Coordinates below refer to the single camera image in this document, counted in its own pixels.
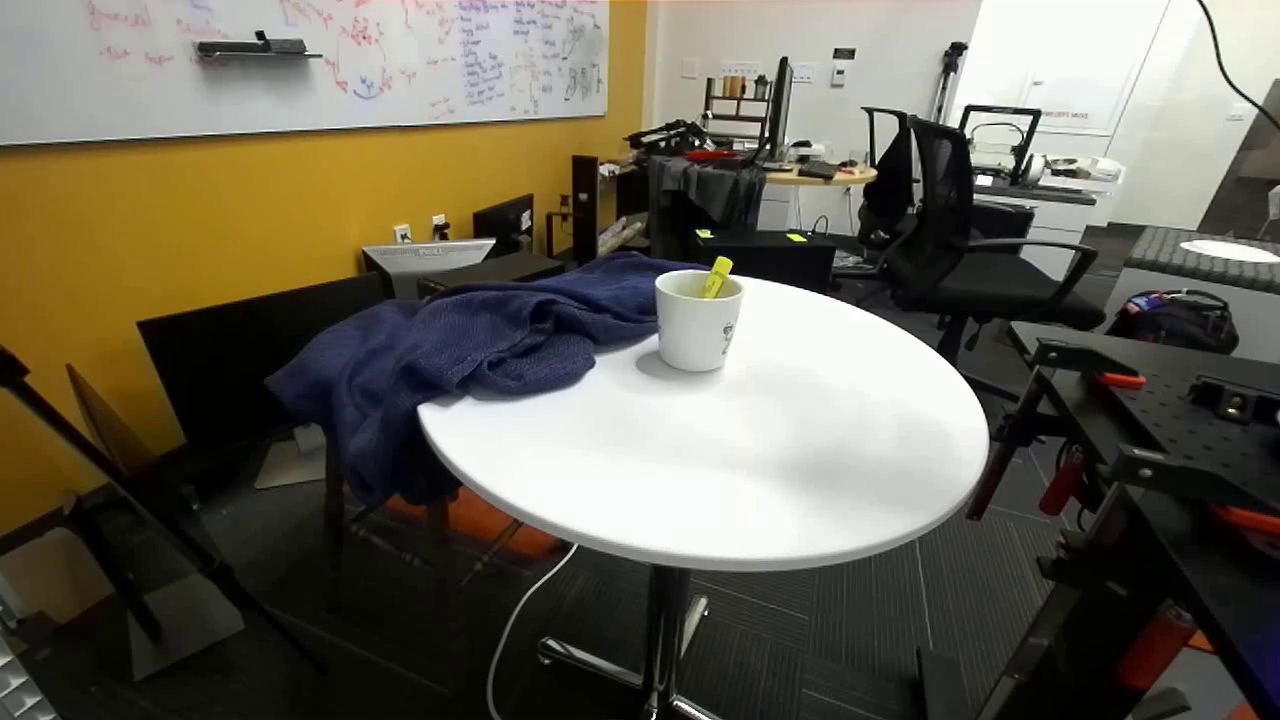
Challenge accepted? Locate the yellow marker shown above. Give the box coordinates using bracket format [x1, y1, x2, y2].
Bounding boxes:
[699, 257, 732, 301]

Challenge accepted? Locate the white ceramic mug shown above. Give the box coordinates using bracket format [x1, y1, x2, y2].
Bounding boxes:
[657, 268, 745, 371]

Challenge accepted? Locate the white round table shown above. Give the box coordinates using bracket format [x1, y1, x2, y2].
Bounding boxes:
[416, 281, 989, 720]

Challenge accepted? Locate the orange crate under chair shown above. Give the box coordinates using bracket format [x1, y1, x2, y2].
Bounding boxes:
[384, 494, 556, 559]

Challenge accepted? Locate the white bin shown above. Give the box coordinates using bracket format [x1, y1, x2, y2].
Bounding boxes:
[365, 238, 495, 278]

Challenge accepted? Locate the black computer monitor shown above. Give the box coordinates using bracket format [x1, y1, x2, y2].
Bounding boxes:
[759, 58, 792, 161]

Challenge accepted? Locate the blue cloth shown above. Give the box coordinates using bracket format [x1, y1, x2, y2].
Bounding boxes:
[265, 253, 676, 504]

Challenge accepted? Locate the black office chair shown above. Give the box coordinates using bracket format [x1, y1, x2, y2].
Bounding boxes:
[862, 112, 1106, 359]

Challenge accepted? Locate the black whiteboard eraser tray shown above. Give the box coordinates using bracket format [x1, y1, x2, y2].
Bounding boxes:
[196, 33, 319, 66]

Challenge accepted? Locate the black backpack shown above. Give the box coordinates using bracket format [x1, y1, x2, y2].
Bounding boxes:
[1109, 288, 1242, 357]

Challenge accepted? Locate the white cable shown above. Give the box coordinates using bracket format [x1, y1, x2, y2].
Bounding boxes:
[479, 536, 584, 720]

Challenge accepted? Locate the black metal workbench frame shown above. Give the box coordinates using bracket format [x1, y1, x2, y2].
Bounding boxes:
[970, 326, 1280, 720]

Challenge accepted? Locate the black camera tripod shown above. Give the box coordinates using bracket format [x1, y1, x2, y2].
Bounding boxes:
[0, 350, 327, 671]

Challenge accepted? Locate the whiteboard on wall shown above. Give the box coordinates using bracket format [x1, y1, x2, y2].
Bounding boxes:
[0, 0, 609, 149]

